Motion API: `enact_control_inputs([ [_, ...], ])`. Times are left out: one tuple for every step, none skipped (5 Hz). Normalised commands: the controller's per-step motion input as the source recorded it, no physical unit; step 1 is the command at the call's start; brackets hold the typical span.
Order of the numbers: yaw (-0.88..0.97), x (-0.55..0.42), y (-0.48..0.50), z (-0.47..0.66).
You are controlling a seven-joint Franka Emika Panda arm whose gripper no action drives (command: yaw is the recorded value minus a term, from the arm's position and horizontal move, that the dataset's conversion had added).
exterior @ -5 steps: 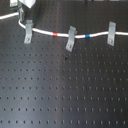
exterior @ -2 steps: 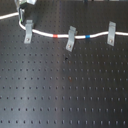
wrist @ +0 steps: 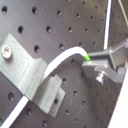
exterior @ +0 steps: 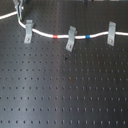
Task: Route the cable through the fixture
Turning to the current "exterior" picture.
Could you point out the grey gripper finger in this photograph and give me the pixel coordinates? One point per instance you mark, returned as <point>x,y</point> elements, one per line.
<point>16,4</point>
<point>21,7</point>

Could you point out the left grey cable clip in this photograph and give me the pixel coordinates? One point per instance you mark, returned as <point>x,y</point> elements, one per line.
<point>28,27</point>

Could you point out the grey cable clip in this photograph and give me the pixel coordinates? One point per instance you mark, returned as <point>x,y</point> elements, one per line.
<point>28,27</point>
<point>111,33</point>
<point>71,38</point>

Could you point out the middle grey cable clip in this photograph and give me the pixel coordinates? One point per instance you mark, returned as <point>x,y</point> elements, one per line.
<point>71,38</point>

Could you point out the right grey cable clip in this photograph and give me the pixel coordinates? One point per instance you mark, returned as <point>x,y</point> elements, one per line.
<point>111,33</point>

